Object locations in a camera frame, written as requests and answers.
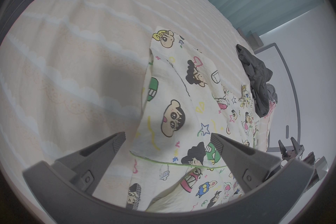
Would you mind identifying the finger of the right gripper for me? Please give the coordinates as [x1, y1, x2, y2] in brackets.
[290, 136, 300, 156]
[278, 139, 286, 158]

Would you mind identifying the black garment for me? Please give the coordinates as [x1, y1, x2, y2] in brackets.
[236, 44, 278, 118]

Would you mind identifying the bed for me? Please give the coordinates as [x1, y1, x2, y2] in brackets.
[0, 0, 276, 211]

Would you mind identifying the pink garment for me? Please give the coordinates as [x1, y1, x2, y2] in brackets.
[262, 101, 277, 150]

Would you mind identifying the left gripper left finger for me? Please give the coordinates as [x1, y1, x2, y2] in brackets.
[54, 132, 126, 196]

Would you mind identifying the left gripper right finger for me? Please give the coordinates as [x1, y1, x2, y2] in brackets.
[211, 133, 281, 195]

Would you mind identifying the white printed pyjama top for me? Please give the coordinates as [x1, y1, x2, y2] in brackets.
[125, 26, 272, 212]

